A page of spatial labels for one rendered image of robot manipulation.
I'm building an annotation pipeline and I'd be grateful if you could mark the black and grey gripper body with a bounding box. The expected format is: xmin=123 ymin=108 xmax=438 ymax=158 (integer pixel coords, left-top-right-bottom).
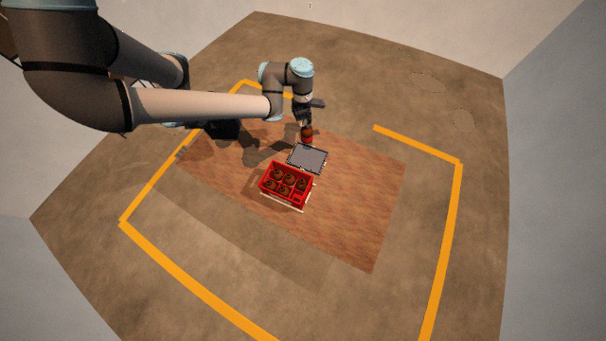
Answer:
xmin=292 ymin=98 xmax=312 ymax=121

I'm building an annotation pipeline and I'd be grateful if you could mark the dark red open crate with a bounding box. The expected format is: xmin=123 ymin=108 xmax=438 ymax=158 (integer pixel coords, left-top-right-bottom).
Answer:
xmin=261 ymin=162 xmax=313 ymax=210

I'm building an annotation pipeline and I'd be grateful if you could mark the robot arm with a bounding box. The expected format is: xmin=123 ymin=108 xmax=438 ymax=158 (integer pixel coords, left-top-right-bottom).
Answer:
xmin=1 ymin=0 xmax=326 ymax=134

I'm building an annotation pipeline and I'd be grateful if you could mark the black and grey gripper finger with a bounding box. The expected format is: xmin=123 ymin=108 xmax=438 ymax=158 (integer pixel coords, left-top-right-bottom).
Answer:
xmin=299 ymin=113 xmax=312 ymax=129

